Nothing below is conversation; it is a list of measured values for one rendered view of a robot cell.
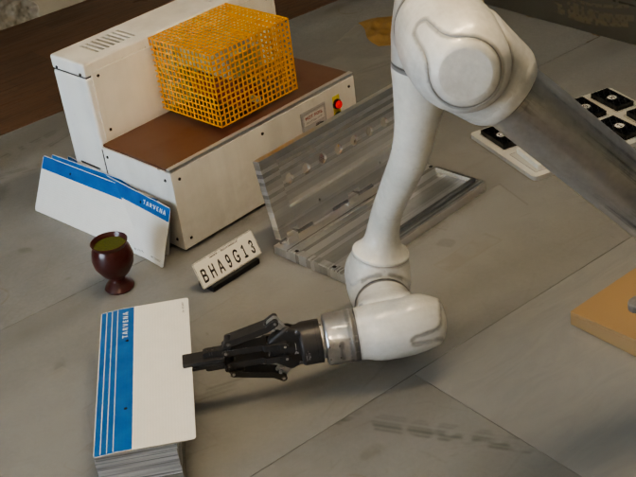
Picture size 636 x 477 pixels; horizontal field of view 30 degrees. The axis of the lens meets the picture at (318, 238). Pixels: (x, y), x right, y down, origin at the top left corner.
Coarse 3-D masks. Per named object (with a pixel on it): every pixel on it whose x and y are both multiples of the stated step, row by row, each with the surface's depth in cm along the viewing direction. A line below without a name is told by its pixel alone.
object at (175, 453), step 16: (96, 416) 191; (96, 432) 188; (96, 448) 184; (160, 448) 183; (176, 448) 184; (96, 464) 183; (112, 464) 184; (128, 464) 184; (144, 464) 184; (160, 464) 185; (176, 464) 185
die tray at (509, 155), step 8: (584, 96) 288; (624, 96) 286; (600, 104) 283; (608, 112) 279; (616, 112) 279; (624, 112) 278; (632, 120) 274; (472, 136) 277; (480, 136) 276; (480, 144) 275; (488, 144) 273; (632, 144) 265; (496, 152) 269; (504, 152) 268; (512, 152) 268; (504, 160) 267; (512, 160) 265; (520, 160) 264; (520, 168) 262; (528, 168) 261; (536, 168) 260; (544, 168) 260; (528, 176) 259; (536, 176) 257; (544, 176) 258
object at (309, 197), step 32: (384, 96) 258; (320, 128) 244; (352, 128) 252; (384, 128) 259; (256, 160) 235; (288, 160) 241; (352, 160) 253; (384, 160) 258; (288, 192) 242; (320, 192) 247; (288, 224) 242
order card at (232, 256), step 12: (240, 240) 240; (252, 240) 242; (216, 252) 236; (228, 252) 238; (240, 252) 240; (252, 252) 242; (192, 264) 233; (204, 264) 235; (216, 264) 236; (228, 264) 238; (240, 264) 240; (204, 276) 234; (216, 276) 236; (204, 288) 234
